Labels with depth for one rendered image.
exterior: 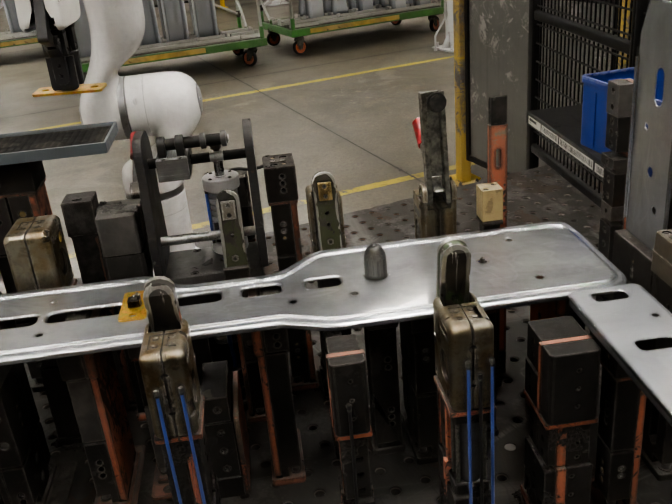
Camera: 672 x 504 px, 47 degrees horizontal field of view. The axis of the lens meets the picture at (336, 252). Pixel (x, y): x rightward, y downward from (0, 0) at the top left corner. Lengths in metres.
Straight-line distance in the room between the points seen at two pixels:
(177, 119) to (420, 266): 0.62
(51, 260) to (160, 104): 0.43
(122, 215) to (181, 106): 0.36
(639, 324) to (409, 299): 0.29
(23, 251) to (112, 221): 0.13
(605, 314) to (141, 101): 0.93
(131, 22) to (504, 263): 0.78
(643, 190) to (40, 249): 0.88
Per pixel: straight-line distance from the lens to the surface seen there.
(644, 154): 1.18
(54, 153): 1.34
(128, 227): 1.24
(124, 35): 1.48
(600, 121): 1.49
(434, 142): 1.22
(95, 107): 1.54
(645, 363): 0.93
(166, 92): 1.53
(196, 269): 1.28
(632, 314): 1.02
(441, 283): 0.93
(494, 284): 1.07
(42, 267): 1.24
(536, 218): 2.07
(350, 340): 0.98
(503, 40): 3.86
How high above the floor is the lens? 1.49
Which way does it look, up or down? 24 degrees down
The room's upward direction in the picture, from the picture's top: 5 degrees counter-clockwise
